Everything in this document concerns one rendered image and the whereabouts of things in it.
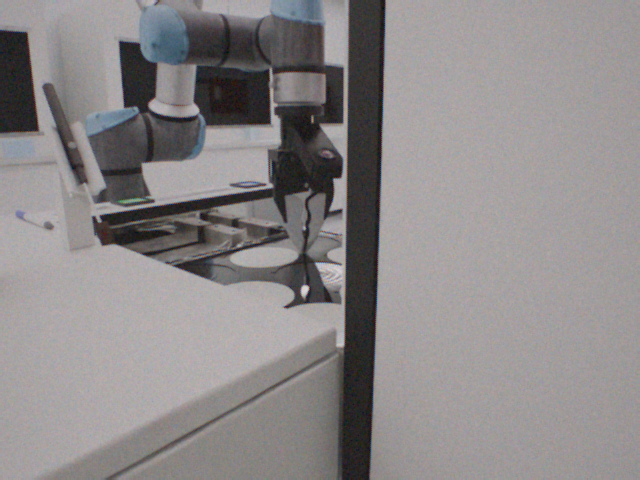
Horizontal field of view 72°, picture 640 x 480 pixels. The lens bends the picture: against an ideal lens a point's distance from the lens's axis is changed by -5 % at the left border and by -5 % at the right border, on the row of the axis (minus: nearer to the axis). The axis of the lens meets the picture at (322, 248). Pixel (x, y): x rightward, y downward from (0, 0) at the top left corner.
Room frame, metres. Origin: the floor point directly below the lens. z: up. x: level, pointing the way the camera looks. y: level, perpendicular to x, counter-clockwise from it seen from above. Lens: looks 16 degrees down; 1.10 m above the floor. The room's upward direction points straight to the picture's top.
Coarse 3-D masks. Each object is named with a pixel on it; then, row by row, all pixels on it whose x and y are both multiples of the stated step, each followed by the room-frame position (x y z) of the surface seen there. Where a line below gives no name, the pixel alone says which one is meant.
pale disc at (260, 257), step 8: (256, 248) 0.70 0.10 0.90; (264, 248) 0.69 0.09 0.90; (272, 248) 0.69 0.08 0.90; (280, 248) 0.69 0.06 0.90; (232, 256) 0.65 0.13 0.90; (240, 256) 0.65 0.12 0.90; (248, 256) 0.65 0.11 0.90; (256, 256) 0.65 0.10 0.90; (264, 256) 0.65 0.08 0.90; (272, 256) 0.65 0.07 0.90; (280, 256) 0.65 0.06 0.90; (288, 256) 0.65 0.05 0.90; (296, 256) 0.65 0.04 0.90; (240, 264) 0.61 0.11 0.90; (248, 264) 0.61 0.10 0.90; (256, 264) 0.61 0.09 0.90; (264, 264) 0.61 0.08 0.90; (272, 264) 0.61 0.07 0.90; (280, 264) 0.61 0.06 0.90
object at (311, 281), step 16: (272, 240) 0.75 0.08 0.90; (288, 240) 0.75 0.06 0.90; (320, 240) 0.75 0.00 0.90; (336, 240) 0.75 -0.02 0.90; (208, 256) 0.65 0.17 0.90; (224, 256) 0.65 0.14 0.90; (304, 256) 0.65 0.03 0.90; (320, 256) 0.65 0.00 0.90; (192, 272) 0.58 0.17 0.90; (208, 272) 0.58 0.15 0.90; (224, 272) 0.58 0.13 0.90; (240, 272) 0.58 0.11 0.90; (256, 272) 0.58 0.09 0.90; (272, 272) 0.58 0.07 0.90; (288, 272) 0.58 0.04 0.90; (304, 272) 0.58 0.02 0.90; (320, 272) 0.58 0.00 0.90; (336, 272) 0.58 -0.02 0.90; (304, 288) 0.52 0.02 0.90; (320, 288) 0.52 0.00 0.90; (336, 288) 0.52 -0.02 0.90; (304, 304) 0.47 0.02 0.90
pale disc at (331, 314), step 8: (312, 304) 0.47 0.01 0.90; (320, 304) 0.47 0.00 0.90; (328, 304) 0.47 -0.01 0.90; (336, 304) 0.47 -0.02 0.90; (296, 312) 0.45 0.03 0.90; (304, 312) 0.45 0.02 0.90; (312, 312) 0.45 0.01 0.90; (320, 312) 0.45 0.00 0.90; (328, 312) 0.45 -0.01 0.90; (336, 312) 0.45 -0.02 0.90; (344, 312) 0.45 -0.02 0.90; (320, 320) 0.43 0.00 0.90; (328, 320) 0.43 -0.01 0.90; (336, 320) 0.43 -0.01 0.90; (344, 320) 0.43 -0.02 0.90; (336, 328) 0.41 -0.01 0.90; (344, 328) 0.41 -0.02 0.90; (344, 336) 0.39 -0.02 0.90
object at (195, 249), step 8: (184, 248) 0.77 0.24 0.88; (192, 248) 0.77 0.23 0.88; (200, 248) 0.77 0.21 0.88; (208, 248) 0.77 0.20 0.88; (216, 248) 0.77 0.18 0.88; (152, 256) 0.72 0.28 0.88; (160, 256) 0.72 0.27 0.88; (168, 256) 0.72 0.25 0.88; (176, 256) 0.72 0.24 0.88; (184, 256) 0.72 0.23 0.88
